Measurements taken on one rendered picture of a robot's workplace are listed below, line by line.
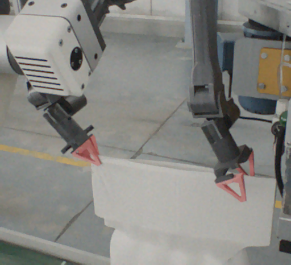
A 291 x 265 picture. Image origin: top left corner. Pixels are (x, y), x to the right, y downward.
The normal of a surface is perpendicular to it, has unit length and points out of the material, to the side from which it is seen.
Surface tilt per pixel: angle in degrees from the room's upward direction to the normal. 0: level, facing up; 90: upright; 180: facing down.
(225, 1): 90
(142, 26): 90
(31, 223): 0
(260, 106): 91
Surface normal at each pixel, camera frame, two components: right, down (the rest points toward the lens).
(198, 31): -0.57, 0.04
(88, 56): 0.92, 0.14
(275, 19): -0.96, 0.13
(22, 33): -0.22, -0.60
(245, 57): -0.40, 0.38
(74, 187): -0.03, -0.91
